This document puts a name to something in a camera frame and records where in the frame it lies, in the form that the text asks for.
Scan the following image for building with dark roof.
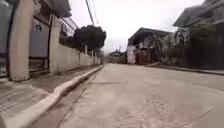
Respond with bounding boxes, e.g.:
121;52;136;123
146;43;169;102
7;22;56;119
126;27;172;66

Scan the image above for dark leafy tree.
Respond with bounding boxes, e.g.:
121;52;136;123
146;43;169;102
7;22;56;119
59;24;108;54

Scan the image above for grey concrete road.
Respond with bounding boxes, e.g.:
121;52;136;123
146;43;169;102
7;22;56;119
29;62;224;128

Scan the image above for pale concrete kerb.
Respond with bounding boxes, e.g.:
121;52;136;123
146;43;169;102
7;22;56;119
0;64;105;128

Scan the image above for building with balcony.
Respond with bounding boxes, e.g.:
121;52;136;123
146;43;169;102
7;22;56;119
33;0;80;38

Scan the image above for green bushes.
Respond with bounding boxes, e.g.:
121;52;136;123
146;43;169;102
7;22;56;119
159;20;224;70

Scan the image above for raised concrete kerb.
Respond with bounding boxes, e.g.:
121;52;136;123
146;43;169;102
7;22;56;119
145;63;224;76

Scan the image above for grey paved sidewalk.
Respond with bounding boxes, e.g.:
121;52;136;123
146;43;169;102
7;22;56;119
0;65;101;122

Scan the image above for grey building with overhang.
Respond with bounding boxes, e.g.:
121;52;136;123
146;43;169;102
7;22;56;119
172;0;224;71

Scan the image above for beige wall with gates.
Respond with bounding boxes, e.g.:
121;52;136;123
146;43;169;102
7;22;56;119
0;0;103;83

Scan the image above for overhead wires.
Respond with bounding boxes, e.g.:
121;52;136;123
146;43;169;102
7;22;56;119
85;0;100;26

